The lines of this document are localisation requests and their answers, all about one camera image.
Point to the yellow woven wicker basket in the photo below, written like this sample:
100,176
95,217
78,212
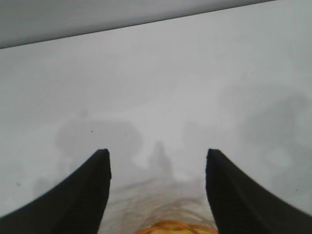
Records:
170,227

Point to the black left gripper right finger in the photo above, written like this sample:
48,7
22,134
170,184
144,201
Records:
234,207

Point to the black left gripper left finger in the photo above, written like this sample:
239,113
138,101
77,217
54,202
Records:
73,207

